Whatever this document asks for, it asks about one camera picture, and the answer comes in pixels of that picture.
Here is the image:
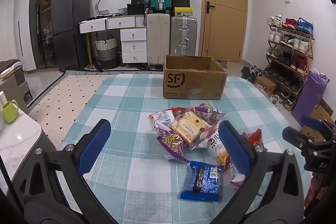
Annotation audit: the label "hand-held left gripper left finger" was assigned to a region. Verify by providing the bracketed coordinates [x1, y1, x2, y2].
[0, 119, 118, 224]

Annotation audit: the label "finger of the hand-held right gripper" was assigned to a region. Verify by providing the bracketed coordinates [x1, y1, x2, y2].
[301, 115, 327, 132]
[282, 126, 311, 152]

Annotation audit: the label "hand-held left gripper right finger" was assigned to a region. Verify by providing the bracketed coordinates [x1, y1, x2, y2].
[210, 120, 306, 224]

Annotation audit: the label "white noodle snack bag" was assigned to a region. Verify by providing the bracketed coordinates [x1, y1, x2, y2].
[205, 132, 246, 188]

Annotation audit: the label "red cookie packet pink filling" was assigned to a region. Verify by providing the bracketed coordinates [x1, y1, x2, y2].
[241, 129, 263, 152]

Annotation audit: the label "blue cookie packet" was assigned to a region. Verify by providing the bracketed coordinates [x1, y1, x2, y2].
[180, 160, 225, 202]

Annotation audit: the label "purple snack bag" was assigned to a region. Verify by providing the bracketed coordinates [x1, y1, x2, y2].
[194, 103, 227, 125]
[155, 120, 191, 164]

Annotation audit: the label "yellow cake packet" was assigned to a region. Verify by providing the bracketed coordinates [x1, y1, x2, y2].
[168, 108, 209, 149]

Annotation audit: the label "white printed snack packet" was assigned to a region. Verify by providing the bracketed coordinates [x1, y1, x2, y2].
[149, 110, 175, 131]

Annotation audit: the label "brown cardboard box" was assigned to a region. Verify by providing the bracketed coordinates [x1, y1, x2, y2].
[163, 54, 228, 100]

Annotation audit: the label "open cardboard box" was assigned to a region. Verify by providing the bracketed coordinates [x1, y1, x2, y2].
[301, 105, 335, 143]

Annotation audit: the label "purple gift bag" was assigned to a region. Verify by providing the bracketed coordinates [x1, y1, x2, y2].
[291, 69, 330, 126]

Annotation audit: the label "cream dotted rug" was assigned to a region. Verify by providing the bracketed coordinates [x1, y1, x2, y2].
[28, 70, 164, 151]

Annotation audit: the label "small cardboard box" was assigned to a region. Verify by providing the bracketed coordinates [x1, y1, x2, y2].
[255, 76, 276, 94]

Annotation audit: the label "teal checkered tablecloth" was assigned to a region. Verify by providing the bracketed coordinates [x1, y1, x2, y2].
[56, 74, 307, 224]

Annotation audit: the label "pile of black shoes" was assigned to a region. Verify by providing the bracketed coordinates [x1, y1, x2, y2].
[241, 65, 263, 83]

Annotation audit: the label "metal shoe rack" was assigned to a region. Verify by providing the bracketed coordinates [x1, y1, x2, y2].
[262, 22, 315, 111]

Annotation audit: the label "marble side table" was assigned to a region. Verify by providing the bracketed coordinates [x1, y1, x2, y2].
[0, 109, 57, 188]

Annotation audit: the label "rows of shoes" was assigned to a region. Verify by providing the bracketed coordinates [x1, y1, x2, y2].
[266, 14, 314, 109]

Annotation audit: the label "green mug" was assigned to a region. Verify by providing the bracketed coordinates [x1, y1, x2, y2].
[2, 100, 19, 124]

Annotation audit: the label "woven laundry basket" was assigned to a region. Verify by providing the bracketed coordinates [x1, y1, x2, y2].
[94, 34, 118, 69]

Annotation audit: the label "grey armchair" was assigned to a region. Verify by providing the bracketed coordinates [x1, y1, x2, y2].
[0, 59, 33, 114]

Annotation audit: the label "white drawer desk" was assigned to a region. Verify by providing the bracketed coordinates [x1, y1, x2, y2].
[79, 15, 147, 67]

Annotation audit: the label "beige suitcase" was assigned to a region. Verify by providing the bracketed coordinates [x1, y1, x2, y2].
[146, 13, 171, 67]

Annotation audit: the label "dark grey refrigerator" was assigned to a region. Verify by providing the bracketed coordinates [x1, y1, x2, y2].
[51, 0, 91, 72]

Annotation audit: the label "silver suitcase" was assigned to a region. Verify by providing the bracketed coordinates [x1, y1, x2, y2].
[169, 16, 198, 56]

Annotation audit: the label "oval metal-framed mirror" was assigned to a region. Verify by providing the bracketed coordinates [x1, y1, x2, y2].
[95, 0, 134, 16]

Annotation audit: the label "wooden door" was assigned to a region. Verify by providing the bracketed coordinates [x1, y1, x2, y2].
[198, 0, 248, 63]

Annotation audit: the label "yellow shoe box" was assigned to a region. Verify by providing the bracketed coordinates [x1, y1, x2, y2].
[174, 7, 194, 17]

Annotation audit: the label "dark glass wardrobe cabinet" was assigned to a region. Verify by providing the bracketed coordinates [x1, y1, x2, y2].
[28, 0, 75, 69]

